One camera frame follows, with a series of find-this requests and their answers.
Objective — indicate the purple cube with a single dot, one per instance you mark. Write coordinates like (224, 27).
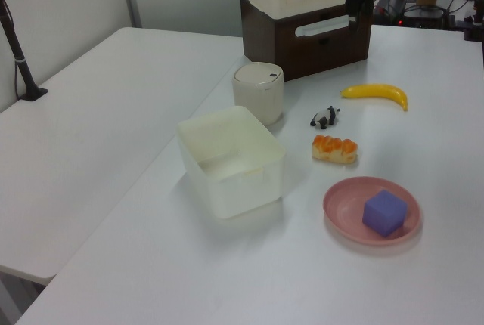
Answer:
(385, 213)

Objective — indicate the pink plate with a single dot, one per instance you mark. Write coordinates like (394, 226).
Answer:
(348, 204)

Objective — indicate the black device with red light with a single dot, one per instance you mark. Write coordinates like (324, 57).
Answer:
(423, 17)

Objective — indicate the yellow toy banana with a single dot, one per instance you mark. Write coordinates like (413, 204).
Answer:
(378, 91)

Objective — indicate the dark brown drawer cabinet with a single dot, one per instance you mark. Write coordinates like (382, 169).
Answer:
(276, 45)

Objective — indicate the black desk clamp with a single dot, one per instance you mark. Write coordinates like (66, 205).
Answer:
(474, 24)

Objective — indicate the toy panda figure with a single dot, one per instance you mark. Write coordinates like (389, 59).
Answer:
(324, 117)

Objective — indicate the small beige lidded trash can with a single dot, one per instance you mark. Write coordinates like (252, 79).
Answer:
(259, 94)

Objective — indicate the toy bread with orange topping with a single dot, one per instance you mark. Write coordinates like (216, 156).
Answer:
(334, 149)

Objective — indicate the white open plastic bin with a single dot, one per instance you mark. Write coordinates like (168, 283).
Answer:
(234, 162)

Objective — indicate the black camera stand pole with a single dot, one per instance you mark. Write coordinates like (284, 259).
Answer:
(22, 64)

